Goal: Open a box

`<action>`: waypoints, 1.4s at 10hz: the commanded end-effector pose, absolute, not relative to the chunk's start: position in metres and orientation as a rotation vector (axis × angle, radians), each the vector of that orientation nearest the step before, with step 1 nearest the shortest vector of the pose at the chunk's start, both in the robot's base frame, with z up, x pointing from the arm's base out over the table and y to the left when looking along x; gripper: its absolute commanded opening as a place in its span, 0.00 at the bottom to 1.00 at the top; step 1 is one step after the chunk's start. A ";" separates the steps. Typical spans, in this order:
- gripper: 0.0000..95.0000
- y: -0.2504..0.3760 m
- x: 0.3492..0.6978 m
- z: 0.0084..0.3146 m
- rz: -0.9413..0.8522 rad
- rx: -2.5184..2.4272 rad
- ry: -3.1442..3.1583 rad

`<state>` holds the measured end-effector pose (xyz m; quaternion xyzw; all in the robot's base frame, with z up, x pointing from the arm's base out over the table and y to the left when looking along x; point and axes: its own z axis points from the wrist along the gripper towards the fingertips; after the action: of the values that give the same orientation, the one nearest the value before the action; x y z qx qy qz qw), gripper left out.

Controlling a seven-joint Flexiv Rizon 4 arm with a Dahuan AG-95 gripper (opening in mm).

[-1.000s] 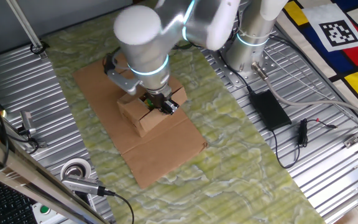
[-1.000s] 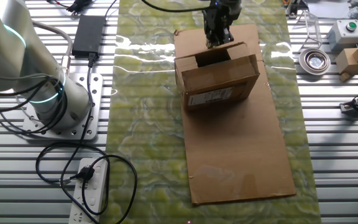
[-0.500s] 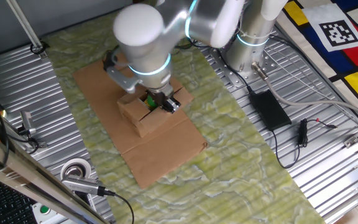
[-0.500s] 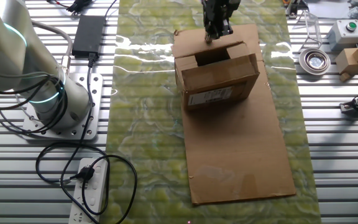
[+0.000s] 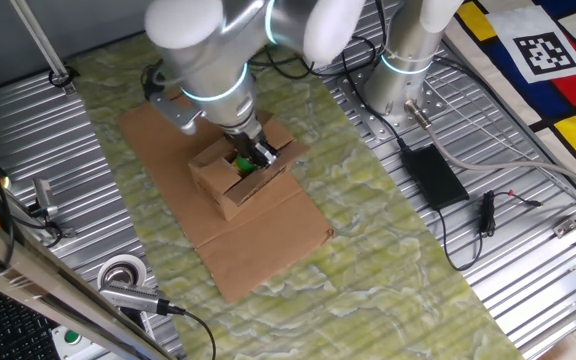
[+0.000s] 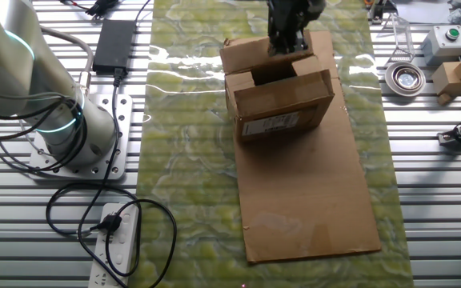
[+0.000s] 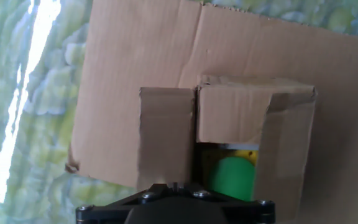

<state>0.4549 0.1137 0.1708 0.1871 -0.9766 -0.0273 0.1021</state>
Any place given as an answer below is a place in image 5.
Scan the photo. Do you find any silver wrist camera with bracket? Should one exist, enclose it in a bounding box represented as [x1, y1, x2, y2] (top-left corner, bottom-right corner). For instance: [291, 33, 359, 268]
[141, 62, 204, 136]

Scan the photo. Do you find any flat brown cardboard sheet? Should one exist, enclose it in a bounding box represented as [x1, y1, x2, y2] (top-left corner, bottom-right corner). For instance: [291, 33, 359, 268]
[116, 84, 336, 305]

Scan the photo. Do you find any grey robot cable with connector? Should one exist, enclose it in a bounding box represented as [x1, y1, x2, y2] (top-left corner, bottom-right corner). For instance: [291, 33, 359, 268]
[404, 98, 576, 196]

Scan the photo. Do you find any brown cardboard box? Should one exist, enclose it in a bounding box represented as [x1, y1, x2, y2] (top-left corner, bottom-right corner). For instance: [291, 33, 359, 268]
[187, 108, 312, 222]

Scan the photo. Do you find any round steel bowl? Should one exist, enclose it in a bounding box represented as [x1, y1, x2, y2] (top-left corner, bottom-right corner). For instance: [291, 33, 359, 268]
[96, 253, 148, 291]

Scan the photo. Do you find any aluminium pole with clamp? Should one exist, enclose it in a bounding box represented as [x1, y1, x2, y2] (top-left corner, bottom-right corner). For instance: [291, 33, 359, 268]
[10, 0, 82, 96]

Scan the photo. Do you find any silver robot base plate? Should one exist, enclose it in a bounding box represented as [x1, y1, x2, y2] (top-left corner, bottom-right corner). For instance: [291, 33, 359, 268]
[323, 57, 453, 146]

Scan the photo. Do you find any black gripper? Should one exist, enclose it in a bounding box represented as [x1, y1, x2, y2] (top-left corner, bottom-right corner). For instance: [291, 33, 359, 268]
[225, 122, 280, 170]

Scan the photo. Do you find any black plugged power cord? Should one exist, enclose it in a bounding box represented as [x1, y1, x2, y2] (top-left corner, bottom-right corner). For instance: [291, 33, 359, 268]
[247, 47, 319, 81]

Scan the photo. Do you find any black keyboard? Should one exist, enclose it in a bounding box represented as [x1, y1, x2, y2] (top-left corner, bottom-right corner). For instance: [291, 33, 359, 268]
[0, 284, 62, 360]

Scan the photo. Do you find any aluminium frame bar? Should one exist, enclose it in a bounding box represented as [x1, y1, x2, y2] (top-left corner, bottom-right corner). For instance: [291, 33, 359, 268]
[0, 202, 179, 360]

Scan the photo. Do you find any silver ribbed camera with cable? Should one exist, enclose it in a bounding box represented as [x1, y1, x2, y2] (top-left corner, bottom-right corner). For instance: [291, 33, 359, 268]
[98, 280, 218, 360]

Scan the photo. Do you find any open cardboard box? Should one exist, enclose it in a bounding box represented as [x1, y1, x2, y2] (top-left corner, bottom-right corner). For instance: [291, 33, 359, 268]
[67, 29, 525, 360]

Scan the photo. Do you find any black power adapter brick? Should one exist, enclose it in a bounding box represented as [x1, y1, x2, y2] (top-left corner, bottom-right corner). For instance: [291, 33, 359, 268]
[400, 143, 471, 211]

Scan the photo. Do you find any white sheet black marker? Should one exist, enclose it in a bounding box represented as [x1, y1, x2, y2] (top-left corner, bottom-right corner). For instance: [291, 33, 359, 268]
[485, 4, 576, 85]

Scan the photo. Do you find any black adapter mains cord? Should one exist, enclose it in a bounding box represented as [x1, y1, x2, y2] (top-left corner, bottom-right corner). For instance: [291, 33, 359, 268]
[340, 37, 412, 151]

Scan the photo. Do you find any green mushroom button yellow box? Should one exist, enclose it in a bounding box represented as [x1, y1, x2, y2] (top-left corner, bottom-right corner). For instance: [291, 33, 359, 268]
[232, 153, 258, 177]

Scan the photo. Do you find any colourful block pattern cloth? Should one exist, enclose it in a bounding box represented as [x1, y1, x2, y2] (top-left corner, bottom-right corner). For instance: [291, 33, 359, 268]
[445, 0, 576, 186]

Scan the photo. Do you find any bundled thin black adapter cable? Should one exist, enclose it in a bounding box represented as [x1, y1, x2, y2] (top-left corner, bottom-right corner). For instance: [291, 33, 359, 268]
[436, 188, 544, 273]

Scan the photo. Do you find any grey box green button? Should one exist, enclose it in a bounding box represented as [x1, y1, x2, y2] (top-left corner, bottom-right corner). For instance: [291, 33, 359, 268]
[50, 324, 94, 360]

